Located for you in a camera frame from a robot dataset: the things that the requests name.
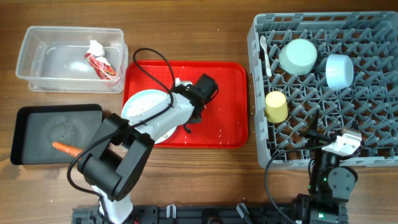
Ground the red snack wrapper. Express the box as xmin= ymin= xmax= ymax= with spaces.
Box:
xmin=84 ymin=53 xmax=116 ymax=80

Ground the grey dishwasher rack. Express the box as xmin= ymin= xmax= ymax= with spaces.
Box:
xmin=247 ymin=11 xmax=397 ymax=169

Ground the green bowl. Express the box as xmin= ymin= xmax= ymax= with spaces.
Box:
xmin=279 ymin=39 xmax=318 ymax=75

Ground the orange carrot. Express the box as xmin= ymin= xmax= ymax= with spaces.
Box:
xmin=52 ymin=142 xmax=83 ymax=157

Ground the light blue plate with scraps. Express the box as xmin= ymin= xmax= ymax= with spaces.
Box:
xmin=121 ymin=90 xmax=179 ymax=144

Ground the red plastic tray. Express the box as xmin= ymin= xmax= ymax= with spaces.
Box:
xmin=122 ymin=60 xmax=249 ymax=149

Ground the white tissue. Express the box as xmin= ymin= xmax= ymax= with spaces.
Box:
xmin=87 ymin=40 xmax=105 ymax=57

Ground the yellow plastic cup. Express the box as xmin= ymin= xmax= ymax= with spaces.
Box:
xmin=265 ymin=91 xmax=288 ymax=123

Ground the clear plastic bin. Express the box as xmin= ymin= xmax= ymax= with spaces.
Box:
xmin=16 ymin=26 xmax=129 ymax=93

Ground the black plastic bin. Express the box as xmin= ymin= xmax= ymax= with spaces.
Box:
xmin=10 ymin=104 xmax=103 ymax=165

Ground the white plastic spoon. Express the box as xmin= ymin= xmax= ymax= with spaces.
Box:
xmin=259 ymin=35 xmax=272 ymax=78

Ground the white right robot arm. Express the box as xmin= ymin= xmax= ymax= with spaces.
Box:
xmin=289 ymin=110 xmax=362 ymax=223

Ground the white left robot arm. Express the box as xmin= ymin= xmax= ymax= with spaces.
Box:
xmin=70 ymin=83 xmax=218 ymax=223

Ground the light blue bowl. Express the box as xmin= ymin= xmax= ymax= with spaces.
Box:
xmin=326 ymin=54 xmax=354 ymax=91

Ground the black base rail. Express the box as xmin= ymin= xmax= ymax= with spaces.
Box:
xmin=72 ymin=202 xmax=312 ymax=224

